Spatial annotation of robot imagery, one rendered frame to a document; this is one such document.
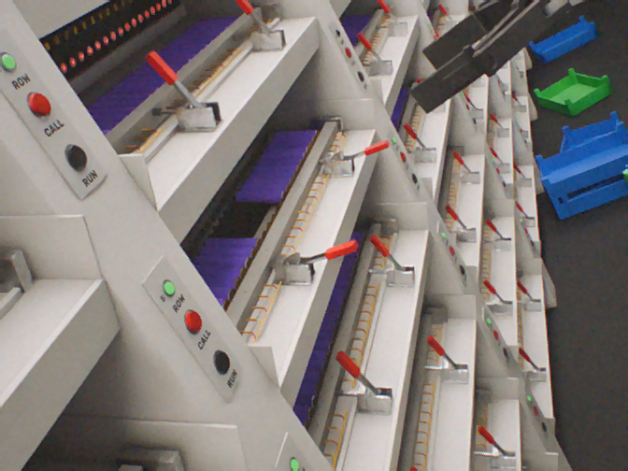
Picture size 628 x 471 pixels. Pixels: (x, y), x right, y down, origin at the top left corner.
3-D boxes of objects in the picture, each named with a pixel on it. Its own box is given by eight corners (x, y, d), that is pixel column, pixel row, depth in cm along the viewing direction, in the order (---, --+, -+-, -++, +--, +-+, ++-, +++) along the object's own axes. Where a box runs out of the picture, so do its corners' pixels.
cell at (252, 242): (211, 248, 91) (263, 248, 89) (206, 256, 89) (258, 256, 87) (208, 235, 90) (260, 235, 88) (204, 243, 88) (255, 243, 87)
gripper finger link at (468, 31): (471, 13, 82) (471, 11, 83) (421, 51, 86) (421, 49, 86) (487, 35, 83) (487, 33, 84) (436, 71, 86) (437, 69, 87)
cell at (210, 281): (188, 286, 84) (242, 287, 82) (181, 295, 82) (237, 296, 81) (184, 272, 83) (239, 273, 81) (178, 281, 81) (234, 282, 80)
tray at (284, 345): (378, 154, 120) (373, 98, 115) (286, 427, 69) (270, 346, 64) (260, 158, 125) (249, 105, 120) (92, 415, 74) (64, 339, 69)
